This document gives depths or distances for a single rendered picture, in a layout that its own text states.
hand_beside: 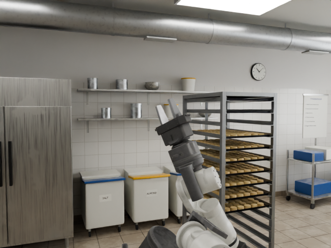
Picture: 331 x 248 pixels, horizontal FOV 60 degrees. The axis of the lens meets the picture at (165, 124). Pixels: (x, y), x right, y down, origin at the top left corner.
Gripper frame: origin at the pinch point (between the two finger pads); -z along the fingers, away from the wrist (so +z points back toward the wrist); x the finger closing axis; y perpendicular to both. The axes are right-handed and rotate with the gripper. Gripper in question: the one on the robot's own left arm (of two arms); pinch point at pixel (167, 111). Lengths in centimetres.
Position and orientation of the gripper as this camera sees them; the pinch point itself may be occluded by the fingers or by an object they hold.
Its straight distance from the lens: 85.9
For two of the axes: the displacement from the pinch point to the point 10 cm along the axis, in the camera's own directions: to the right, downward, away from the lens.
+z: 3.7, 9.2, -1.0
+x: 6.9, -3.5, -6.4
